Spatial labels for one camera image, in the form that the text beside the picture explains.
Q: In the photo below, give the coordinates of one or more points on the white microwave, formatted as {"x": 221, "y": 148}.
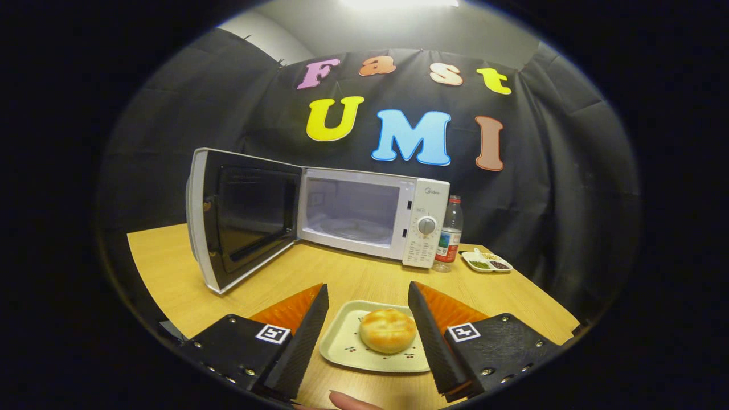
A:
{"x": 424, "y": 199}

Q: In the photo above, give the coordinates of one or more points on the white divided dish of beans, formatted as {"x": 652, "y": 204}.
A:
{"x": 487, "y": 264}

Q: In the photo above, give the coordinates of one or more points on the large ceiling light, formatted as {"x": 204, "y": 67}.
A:
{"x": 398, "y": 3}

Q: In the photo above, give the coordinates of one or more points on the clear plastic water bottle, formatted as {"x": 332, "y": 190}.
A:
{"x": 450, "y": 239}

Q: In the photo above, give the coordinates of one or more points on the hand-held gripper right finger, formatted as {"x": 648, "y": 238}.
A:
{"x": 435, "y": 341}

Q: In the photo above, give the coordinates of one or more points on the round golden bun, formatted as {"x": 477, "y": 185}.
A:
{"x": 387, "y": 330}

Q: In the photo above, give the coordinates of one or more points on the black backdrop cloth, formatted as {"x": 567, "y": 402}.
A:
{"x": 171, "y": 114}

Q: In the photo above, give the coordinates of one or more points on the cream tray with cherry print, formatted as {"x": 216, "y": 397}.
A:
{"x": 344, "y": 341}

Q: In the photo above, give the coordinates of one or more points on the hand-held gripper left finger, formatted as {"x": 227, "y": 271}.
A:
{"x": 299, "y": 341}

